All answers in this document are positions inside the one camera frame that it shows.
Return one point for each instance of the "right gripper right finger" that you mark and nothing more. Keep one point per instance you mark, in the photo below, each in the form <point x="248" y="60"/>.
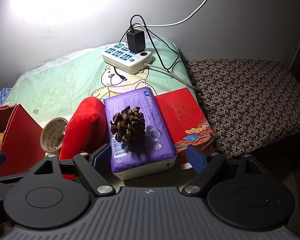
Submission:
<point x="206" y="163"/>

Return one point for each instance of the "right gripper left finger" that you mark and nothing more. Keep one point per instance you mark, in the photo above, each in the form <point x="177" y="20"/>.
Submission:
<point x="86" y="169"/>

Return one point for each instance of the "red plush toy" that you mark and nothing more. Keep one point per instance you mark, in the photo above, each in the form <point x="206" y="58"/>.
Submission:
<point x="86" y="131"/>

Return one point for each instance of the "red gift box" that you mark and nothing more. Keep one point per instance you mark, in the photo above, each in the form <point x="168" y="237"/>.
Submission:
<point x="184" y="119"/>

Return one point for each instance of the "packing tape roll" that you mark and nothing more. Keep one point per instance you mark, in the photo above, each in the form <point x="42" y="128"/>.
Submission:
<point x="52" y="136"/>

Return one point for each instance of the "purple tissue pack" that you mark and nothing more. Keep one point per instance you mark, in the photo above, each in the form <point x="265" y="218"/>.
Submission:
<point x="156" y="154"/>

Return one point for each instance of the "brown pine cone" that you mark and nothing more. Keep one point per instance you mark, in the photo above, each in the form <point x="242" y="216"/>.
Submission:
<point x="129" y="126"/>

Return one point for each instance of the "red cardboard box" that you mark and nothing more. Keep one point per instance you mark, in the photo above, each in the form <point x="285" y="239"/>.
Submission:
<point x="21" y="140"/>

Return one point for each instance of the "dark patterned cushion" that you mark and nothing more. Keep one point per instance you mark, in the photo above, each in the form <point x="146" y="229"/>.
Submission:
<point x="248" y="103"/>

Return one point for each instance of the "green bear pillow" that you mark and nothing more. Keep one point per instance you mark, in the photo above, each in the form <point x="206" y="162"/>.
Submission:
<point x="56" y="89"/>

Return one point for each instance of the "white power strip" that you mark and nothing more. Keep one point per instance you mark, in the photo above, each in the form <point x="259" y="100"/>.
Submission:
<point x="120" y="56"/>

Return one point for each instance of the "black charger adapter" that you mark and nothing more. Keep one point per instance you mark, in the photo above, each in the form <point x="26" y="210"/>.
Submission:
<point x="136" y="40"/>

